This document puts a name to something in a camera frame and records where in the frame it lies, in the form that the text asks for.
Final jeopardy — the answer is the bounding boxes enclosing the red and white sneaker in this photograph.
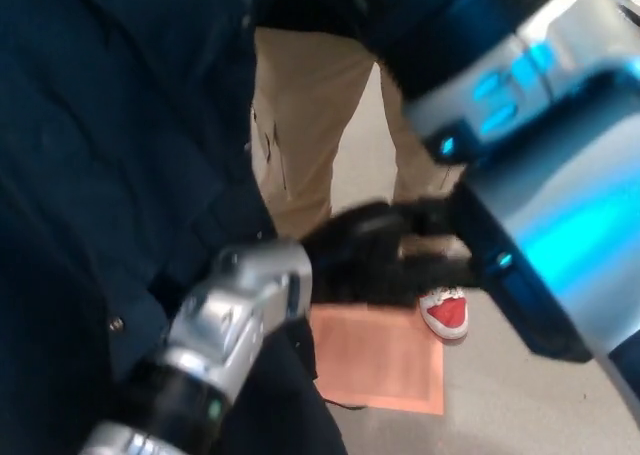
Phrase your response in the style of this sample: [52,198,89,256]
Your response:
[418,285,470,341]

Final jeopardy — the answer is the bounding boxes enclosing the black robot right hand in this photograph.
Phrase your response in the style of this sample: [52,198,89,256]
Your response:
[307,197,481,309]

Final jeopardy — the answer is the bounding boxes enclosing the dark blue coat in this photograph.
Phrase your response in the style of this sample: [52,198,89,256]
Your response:
[0,0,416,455]

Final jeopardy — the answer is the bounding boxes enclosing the orange floor mat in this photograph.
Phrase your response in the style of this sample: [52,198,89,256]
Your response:
[309,302,445,416]

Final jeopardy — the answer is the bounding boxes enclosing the person's beige trousers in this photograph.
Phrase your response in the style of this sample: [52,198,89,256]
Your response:
[248,27,456,241]

